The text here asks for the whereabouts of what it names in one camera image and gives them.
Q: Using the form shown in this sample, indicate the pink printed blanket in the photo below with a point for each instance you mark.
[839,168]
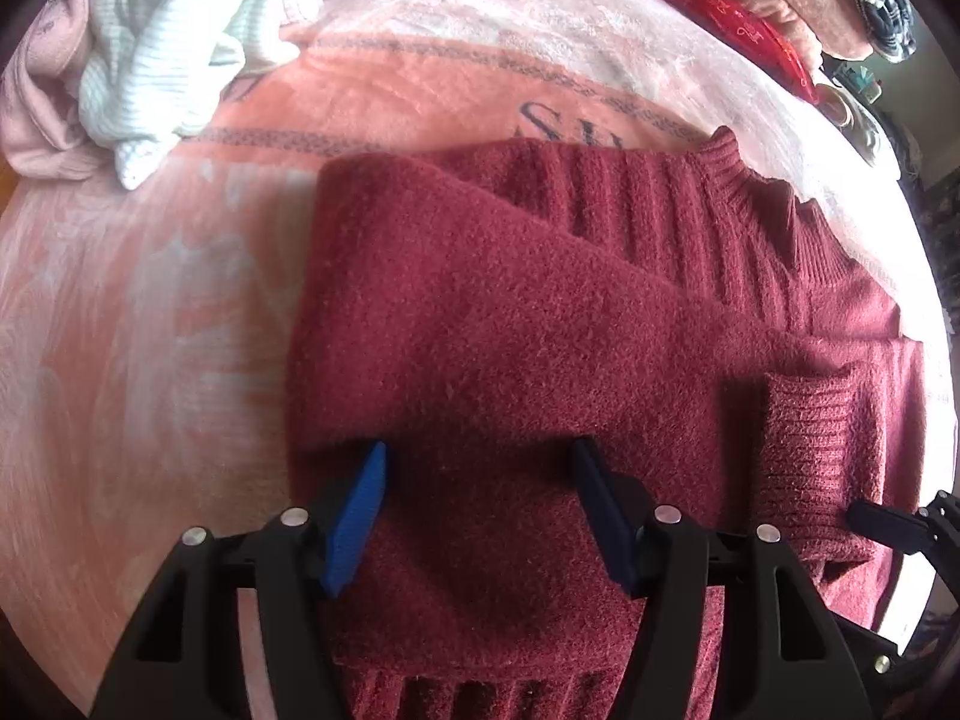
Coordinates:
[150,315]

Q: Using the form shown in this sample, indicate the dark red knit sweater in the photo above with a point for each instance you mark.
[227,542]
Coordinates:
[487,315]

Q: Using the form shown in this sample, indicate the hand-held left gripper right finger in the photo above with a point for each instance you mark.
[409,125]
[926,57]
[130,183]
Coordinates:
[600,517]

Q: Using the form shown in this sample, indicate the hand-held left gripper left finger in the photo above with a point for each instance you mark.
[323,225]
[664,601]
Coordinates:
[356,517]

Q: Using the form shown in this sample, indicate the pale pink garment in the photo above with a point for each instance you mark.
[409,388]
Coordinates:
[37,112]

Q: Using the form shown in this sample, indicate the red cloth with gold print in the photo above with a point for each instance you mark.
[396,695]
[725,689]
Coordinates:
[750,30]

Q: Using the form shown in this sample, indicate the white striped garment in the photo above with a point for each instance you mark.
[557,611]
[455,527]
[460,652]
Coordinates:
[150,52]

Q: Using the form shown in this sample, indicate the teal tissue box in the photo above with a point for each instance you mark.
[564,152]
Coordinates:
[862,79]

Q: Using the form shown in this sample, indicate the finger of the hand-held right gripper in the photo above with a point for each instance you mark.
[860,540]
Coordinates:
[874,652]
[885,521]

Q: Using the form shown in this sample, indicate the white cloth bundle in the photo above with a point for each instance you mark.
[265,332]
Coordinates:
[855,124]

